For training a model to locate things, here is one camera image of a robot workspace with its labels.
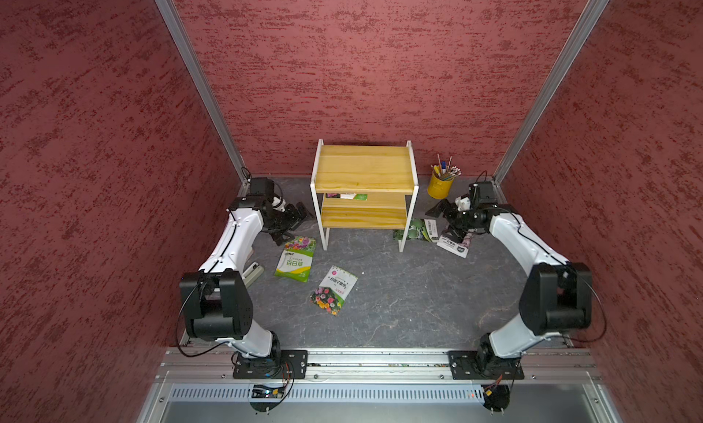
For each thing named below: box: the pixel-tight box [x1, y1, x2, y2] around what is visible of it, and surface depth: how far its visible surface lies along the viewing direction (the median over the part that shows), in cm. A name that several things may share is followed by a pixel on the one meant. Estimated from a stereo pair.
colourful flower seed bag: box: [309, 264, 358, 316], surface depth 89 cm
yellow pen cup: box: [427, 153, 463, 200], surface depth 112 cm
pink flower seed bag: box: [436, 232, 473, 260], surface depth 100 cm
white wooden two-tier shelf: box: [309, 138, 420, 253], surface depth 81 cm
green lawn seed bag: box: [392, 217, 439, 243], surface depth 105 cm
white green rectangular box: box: [241, 261, 265, 289], surface depth 91 cm
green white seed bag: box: [274, 235, 317, 283], surface depth 97 cm
